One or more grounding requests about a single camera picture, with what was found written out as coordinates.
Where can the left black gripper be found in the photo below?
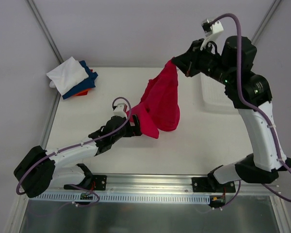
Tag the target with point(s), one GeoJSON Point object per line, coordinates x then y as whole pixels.
{"type": "Point", "coordinates": [132, 126]}

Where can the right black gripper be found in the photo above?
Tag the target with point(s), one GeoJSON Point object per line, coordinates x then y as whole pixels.
{"type": "Point", "coordinates": [192, 61]}

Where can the magenta t shirt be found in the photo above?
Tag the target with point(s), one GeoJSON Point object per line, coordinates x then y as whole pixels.
{"type": "Point", "coordinates": [158, 109]}

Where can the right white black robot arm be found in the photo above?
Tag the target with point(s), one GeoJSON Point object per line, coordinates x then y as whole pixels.
{"type": "Point", "coordinates": [263, 165]}

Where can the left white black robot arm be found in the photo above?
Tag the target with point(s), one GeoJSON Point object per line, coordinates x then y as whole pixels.
{"type": "Point", "coordinates": [37, 170]}

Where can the white plastic basket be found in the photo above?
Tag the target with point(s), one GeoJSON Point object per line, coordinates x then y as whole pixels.
{"type": "Point", "coordinates": [214, 98]}

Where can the folded blue t shirt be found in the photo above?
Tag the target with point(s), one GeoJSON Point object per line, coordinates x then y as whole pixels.
{"type": "Point", "coordinates": [76, 88]}

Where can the folded white t shirt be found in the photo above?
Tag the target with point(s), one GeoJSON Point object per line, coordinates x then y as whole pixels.
{"type": "Point", "coordinates": [67, 75]}

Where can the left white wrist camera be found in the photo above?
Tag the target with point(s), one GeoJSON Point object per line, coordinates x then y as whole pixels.
{"type": "Point", "coordinates": [120, 110]}

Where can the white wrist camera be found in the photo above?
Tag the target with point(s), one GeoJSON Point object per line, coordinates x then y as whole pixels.
{"type": "Point", "coordinates": [120, 110]}
{"type": "Point", "coordinates": [212, 29]}

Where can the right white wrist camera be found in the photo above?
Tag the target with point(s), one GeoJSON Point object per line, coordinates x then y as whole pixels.
{"type": "Point", "coordinates": [212, 29]}

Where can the aluminium mounting rail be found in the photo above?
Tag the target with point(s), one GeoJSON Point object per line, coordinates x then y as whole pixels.
{"type": "Point", "coordinates": [125, 183]}

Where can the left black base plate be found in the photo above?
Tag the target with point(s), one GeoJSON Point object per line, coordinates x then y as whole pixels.
{"type": "Point", "coordinates": [90, 182]}

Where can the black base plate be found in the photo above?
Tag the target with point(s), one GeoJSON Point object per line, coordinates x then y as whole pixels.
{"type": "Point", "coordinates": [90, 182]}
{"type": "Point", "coordinates": [207, 185]}

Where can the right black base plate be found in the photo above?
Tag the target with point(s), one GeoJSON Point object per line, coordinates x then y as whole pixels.
{"type": "Point", "coordinates": [207, 185]}

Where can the white slotted cable duct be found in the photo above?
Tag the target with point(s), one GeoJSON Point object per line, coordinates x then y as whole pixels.
{"type": "Point", "coordinates": [123, 197]}

